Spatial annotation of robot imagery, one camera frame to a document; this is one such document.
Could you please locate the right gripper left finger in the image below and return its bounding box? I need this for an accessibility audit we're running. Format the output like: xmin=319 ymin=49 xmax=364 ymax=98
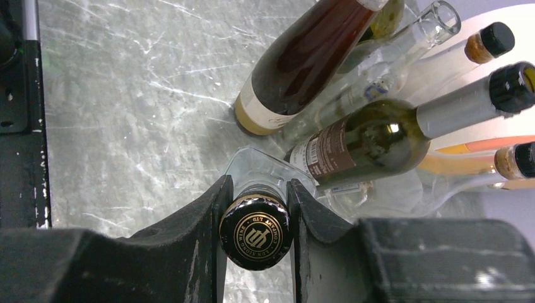
xmin=1 ymin=175 xmax=233 ymax=302

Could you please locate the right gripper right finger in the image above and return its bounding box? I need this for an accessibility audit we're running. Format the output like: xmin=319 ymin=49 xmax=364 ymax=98
xmin=286 ymin=179 xmax=534 ymax=302

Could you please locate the dark bottle silver cap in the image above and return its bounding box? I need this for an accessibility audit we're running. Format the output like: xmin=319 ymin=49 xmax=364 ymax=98
xmin=285 ymin=61 xmax=534 ymax=190

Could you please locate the clear bottle black cap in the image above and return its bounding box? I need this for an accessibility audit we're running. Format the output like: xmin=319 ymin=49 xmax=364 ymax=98
xmin=274 ymin=1 xmax=461 ymax=150

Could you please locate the clear bottle yellow label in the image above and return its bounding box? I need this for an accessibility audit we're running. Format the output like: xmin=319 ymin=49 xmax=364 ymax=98
xmin=396 ymin=21 xmax=515 ymax=105

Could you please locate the red bottle gold cap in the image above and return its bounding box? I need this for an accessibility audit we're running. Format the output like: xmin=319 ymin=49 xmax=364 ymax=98
xmin=233 ymin=0 xmax=386 ymax=136

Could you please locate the cream cylindrical drum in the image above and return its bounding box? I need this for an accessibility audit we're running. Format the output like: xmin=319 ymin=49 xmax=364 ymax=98
xmin=419 ymin=3 xmax=534 ymax=174

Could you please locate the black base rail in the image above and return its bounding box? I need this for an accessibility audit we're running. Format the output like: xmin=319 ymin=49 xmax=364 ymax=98
xmin=0 ymin=0 xmax=53 ymax=230

